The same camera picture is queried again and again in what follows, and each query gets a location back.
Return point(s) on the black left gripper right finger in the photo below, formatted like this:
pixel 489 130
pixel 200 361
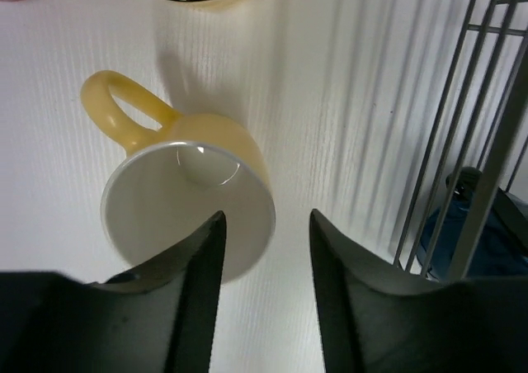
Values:
pixel 375 317

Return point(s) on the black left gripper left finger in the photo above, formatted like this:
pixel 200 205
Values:
pixel 156 317

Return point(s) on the pale yellow mug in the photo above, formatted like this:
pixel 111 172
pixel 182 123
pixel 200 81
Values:
pixel 179 169

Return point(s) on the black wire dish rack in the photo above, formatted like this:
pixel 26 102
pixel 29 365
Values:
pixel 452 120

